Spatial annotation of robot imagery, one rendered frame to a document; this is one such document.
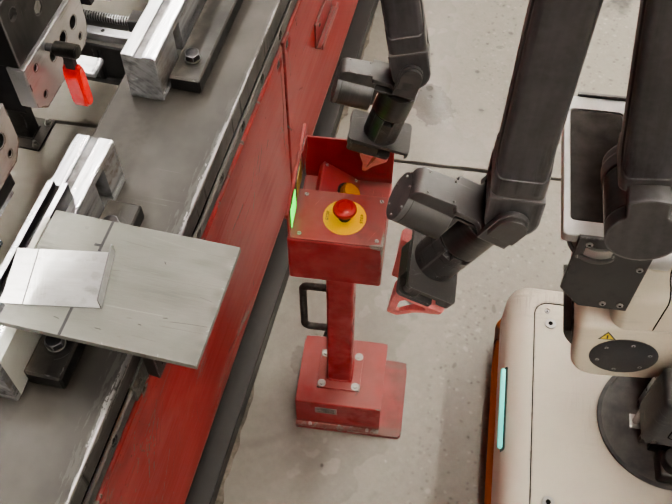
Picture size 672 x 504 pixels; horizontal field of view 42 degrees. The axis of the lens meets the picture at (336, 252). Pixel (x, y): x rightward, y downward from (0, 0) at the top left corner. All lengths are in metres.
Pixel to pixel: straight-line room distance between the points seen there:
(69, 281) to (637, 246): 0.69
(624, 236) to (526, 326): 1.06
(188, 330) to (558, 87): 0.55
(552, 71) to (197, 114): 0.83
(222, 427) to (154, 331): 0.99
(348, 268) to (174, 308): 0.45
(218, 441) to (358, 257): 0.76
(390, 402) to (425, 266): 1.13
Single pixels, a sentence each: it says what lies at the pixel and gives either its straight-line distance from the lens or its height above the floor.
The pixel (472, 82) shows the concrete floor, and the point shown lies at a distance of 2.81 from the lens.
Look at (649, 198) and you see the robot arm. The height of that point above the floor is 1.29.
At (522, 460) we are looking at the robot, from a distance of 1.83.
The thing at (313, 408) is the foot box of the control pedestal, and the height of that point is 0.09.
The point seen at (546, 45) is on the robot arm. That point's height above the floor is 1.45.
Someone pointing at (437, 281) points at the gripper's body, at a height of 1.08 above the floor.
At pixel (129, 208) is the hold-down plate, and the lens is 1.35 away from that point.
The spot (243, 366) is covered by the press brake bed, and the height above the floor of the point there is 0.05.
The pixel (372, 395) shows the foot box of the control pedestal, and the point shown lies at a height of 0.12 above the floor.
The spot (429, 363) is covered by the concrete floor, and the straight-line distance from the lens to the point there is 2.21.
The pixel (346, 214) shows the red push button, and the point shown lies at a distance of 1.43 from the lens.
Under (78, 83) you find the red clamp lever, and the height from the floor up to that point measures 1.20.
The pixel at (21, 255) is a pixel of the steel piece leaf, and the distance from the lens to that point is 1.22.
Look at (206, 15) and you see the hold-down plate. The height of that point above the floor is 0.91.
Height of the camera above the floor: 1.95
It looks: 56 degrees down
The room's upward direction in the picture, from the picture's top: straight up
